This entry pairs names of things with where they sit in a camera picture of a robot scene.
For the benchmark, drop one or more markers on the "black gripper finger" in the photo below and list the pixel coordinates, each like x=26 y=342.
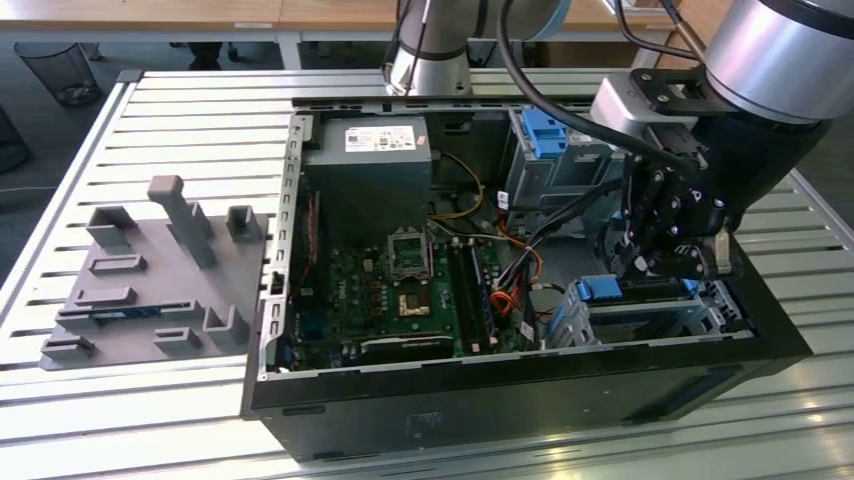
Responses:
x=693 y=260
x=649 y=215

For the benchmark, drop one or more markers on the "hard disk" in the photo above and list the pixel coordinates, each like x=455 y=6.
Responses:
x=600 y=289

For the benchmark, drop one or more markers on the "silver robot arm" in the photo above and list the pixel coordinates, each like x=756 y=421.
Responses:
x=787 y=60

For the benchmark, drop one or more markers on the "low metal disk bay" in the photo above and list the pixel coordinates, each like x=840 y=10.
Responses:
x=640 y=320

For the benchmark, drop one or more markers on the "tall metal disk bay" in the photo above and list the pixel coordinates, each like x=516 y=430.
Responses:
x=553 y=175

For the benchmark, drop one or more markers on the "blue disk carrier latch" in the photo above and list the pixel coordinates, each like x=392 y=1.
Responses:
x=543 y=132

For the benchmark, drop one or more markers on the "black RAM slot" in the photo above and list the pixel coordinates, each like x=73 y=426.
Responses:
x=464 y=295

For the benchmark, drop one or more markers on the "wooden cabinet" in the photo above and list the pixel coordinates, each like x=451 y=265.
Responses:
x=667 y=47

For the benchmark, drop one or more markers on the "CPU socket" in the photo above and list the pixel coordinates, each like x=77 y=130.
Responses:
x=415 y=304

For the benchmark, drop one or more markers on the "grey power supply unit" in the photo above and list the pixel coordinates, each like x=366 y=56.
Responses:
x=366 y=185

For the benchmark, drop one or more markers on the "black PC case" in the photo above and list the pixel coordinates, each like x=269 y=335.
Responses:
x=467 y=410

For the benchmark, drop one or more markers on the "green motherboard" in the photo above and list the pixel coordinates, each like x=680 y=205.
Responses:
x=353 y=310

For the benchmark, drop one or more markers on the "black office chair base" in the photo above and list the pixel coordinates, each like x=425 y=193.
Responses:
x=202 y=55

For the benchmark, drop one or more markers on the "grey parts rack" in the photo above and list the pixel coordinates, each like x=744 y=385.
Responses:
x=153 y=280

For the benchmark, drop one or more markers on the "RAM stick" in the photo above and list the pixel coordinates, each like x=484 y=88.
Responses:
x=122 y=315

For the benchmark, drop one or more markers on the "black mesh waste bin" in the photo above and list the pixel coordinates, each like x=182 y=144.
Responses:
x=60 y=70

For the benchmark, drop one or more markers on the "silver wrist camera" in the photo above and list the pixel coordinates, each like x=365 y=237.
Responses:
x=620 y=110

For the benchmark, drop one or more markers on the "wooden desk white frame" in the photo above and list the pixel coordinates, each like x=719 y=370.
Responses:
x=200 y=12

